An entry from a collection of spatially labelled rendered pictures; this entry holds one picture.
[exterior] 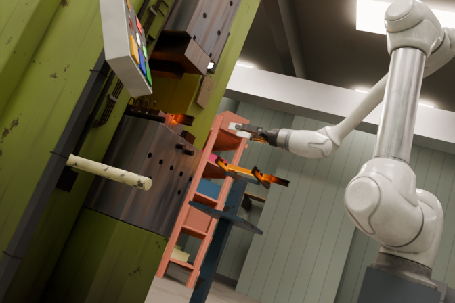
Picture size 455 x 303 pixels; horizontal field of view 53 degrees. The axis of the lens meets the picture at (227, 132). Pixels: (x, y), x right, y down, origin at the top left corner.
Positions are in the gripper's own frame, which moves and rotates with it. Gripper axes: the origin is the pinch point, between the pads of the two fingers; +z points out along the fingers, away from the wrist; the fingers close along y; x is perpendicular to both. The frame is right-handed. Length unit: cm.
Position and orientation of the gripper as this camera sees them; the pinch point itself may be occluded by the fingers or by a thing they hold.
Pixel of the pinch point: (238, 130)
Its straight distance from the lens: 196.7
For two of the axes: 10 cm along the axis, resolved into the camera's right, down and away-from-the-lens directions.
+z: -8.3, -1.7, 5.4
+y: 4.4, 3.9, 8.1
